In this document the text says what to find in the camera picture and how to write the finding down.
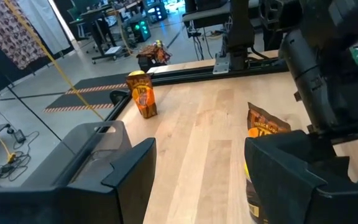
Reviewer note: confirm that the black rounded corner cap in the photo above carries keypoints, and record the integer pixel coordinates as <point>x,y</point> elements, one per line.
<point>119,96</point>

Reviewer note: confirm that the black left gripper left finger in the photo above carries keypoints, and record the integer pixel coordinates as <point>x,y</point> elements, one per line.
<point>73,202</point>

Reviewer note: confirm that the black box colourful top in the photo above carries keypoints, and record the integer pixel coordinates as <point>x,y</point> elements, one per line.
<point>152,57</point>

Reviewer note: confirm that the dark grey plastic bin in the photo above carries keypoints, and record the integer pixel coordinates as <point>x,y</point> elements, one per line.
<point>82,149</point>

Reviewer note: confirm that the yellow-lidded crunchy onion jar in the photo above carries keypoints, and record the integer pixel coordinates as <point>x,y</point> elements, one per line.
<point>136,73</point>

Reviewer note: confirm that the black rolling desk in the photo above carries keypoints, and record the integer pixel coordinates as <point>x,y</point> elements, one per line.
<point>101,31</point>

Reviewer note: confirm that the brown taco seasoning pouch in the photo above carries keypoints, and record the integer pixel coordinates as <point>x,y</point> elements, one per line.
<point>141,96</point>
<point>267,119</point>

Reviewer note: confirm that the green-lit computer tower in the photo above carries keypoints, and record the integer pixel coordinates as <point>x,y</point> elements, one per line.
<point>140,29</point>

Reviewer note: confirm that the blue-lit computer tower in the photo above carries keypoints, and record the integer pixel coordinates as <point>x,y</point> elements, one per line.
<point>157,12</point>

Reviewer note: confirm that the plain white curtain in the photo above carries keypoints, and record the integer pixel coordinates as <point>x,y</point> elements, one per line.
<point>45,21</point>

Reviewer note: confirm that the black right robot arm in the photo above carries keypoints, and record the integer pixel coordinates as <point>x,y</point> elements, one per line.
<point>312,81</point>

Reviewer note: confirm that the grey-topped black bench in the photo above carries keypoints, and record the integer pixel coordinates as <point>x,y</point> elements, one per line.
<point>204,14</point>

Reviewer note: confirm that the brown white patterned curtain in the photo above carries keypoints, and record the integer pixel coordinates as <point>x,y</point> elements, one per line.
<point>8,31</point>

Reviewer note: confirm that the black striped-edge floor mat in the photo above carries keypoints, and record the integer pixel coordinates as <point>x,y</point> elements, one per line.
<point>85,98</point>

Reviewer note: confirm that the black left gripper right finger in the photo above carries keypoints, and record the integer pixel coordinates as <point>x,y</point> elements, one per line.
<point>291,199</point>

